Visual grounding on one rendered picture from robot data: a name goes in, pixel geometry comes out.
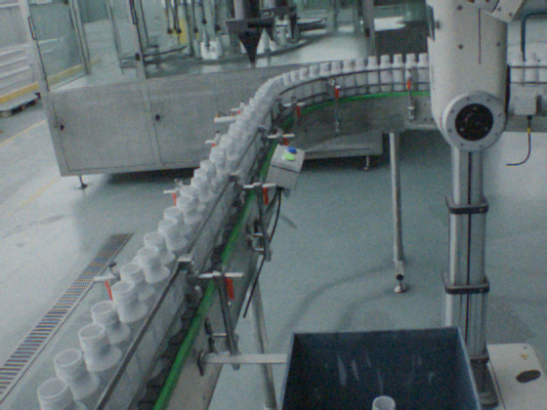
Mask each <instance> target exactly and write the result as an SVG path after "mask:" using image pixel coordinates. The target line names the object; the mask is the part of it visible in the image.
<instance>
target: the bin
mask: <svg viewBox="0 0 547 410"><path fill-rule="evenodd" d="M467 350H468V349H467V345H466V343H465V340H464V336H463V330H462V326H432V327H423V328H377V329H375V330H319V331H293V332H292V336H291V342H290V348H289V353H288V354H227V353H226V354H206V353H205V350H204V349H203V350H202V353H201V355H200V357H199V363H200V368H201V372H202V376H204V374H205V372H206V370H207V367H208V364H285V369H284V375H283V379H282V385H281V391H280V396H279V401H278V406H277V410H372V408H373V401H374V400H375V399H377V398H378V397H381V396H385V397H386V396H389V397H390V398H392V399H393V400H394V402H395V404H396V405H395V410H483V407H482V403H481V401H480V394H479V392H478V389H477V385H476V379H475V376H474V373H473V369H472V364H471V360H470V357H469V355H468V351H467Z"/></svg>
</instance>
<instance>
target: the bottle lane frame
mask: <svg viewBox="0 0 547 410"><path fill-rule="evenodd" d="M278 145H279V143H278V142H277V139H275V140H274V141H273V144H272V147H271V149H270V151H269V154H268V156H267V158H266V160H265V162H264V165H263V167H262V169H261V171H260V174H261V180H263V183H264V185H268V183H267V178H268V174H269V170H270V167H271V163H272V159H273V157H274V153H275V151H276V149H277V146H278ZM268 194H269V202H270V203H269V204H267V205H266V204H265V211H266V210H267V209H268V207H269V205H270V204H271V202H272V200H273V198H274V196H275V194H276V189H275V188H269V192H268ZM259 216H260V214H259V206H258V199H257V194H255V191H254V189H252V190H251V191H250V194H249V196H248V198H247V201H246V202H245V205H244V207H243V209H242V212H241V213H240V216H239V218H238V219H237V222H236V225H234V229H233V231H232V232H231V237H230V238H228V240H229V241H228V243H227V245H226V246H225V247H226V248H225V250H224V252H223V253H221V254H222V256H221V258H222V260H223V266H226V267H227V272H244V273H245V278H244V279H235V280H234V282H233V289H234V295H235V298H234V300H230V297H229V292H228V297H229V302H230V308H231V319H232V325H233V330H234V329H235V327H236V324H237V321H238V318H239V316H240V313H241V310H242V307H243V304H244V301H245V298H246V295H247V292H248V289H249V286H250V283H251V280H252V277H253V274H254V271H255V268H256V265H257V263H258V259H259V256H260V253H261V251H254V250H253V249H250V245H249V237H250V236H251V238H252V239H253V247H254V248H262V247H261V239H260V238H259V236H252V235H251V234H248V231H247V222H249V224H250V225H251V227H250V228H251V232H252V233H258V228H257V221H258V219H259ZM203 289H205V293H204V295H203V297H202V298H201V299H200V303H199V306H198V308H196V309H195V314H194V316H193V318H192V319H188V320H190V324H189V329H188V331H187V332H184V333H186V335H185V338H184V339H183V341H182V342H181V343H180V344H176V345H179V346H180V348H179V350H178V352H177V354H176V356H175V357H172V358H173V362H172V363H173V364H172V366H171V368H170V371H168V372H162V373H166V374H167V376H166V378H165V380H164V383H163V385H162V386H161V387H157V388H160V393H159V395H158V397H157V398H156V399H155V401H154V402H150V403H148V404H151V405H152V408H151V410H208V408H209V405H210V402H211V400H212V397H213V394H214V391H215V388H216V386H217V384H218V381H219V378H220V375H221V374H220V373H221V370H222V367H223V364H208V367H207V370H206V372H205V374H204V376H202V372H201V368H200V363H199V357H200V355H201V353H202V350H203V349H204V350H205V353H206V354H216V353H215V352H214V351H213V352H211V349H210V345H209V340H210V337H211V336H212V335H208V334H207V329H206V324H205V321H206V319H207V318H209V319H210V321H211V328H212V331H213V332H214V333H215V334H226V329H225V324H224V319H223V314H222V308H221V302H220V297H219V291H218V288H216V287H215V286H214V281H213V280H210V282H209V284H208V286H207V288H203ZM225 339H226V337H220V338H214V337H213V340H215V344H214V345H215V349H216V351H218V352H228V350H229V348H228V347H227V346H226V345H225Z"/></svg>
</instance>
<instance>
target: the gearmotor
mask: <svg viewBox="0 0 547 410"><path fill-rule="evenodd" d="M510 93H511V99H510V102H509V106H508V109H507V115H509V116H526V120H528V122H527V131H528V144H529V150H528V154H527V157H526V159H525V160H524V161H523V162H521V163H518V164H506V166H518V165H522V164H524V163H525V162H526V161H527V160H528V158H529V156H530V152H531V150H530V120H532V116H543V117H547V86H544V85H541V86H539V85H524V86H516V85H510Z"/></svg>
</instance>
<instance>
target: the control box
mask: <svg viewBox="0 0 547 410"><path fill-rule="evenodd" d="M286 148H287V146H286V145H282V144H279V145H278V146H277V149H276V151H275V153H274V156H273V159H272V163H271V167H270V170H269V174H268V178H267V183H268V184H276V194H275V196H274V198H273V200H272V202H271V204H270V205H269V207H268V209H267V210H266V218H267V217H268V215H269V214H270V212H271V210H272V209H273V207H274V205H275V203H276V201H277V200H278V208H277V214H276V218H275V222H274V226H273V231H272V234H271V240H270V245H271V242H272V239H273V236H274V231H275V228H276V224H277V221H278V216H279V211H280V204H281V191H282V190H284V188H289V189H293V190H295V188H296V185H297V182H298V179H299V175H300V171H301V168H302V164H303V160H304V156H305V153H306V151H304V150H301V149H297V148H296V150H297V151H296V152H290V151H287V150H286ZM284 153H290V154H292V155H294V159H287V158H285V157H283V154H284ZM278 198H279V199H278ZM257 228H258V233H262V228H261V221H260V216H259V219H258V221H257ZM264 261H265V257H264V258H263V260H262V262H261V265H260V268H259V271H258V273H257V276H256V279H255V282H254V285H253V288H252V291H251V294H250V297H249V300H248V303H247V306H246V309H245V312H244V314H243V318H245V317H246V314H247V311H248V309H249V306H250V303H251V300H252V296H253V293H254V290H255V287H256V284H257V281H258V278H259V275H260V272H261V269H262V267H263V264H264Z"/></svg>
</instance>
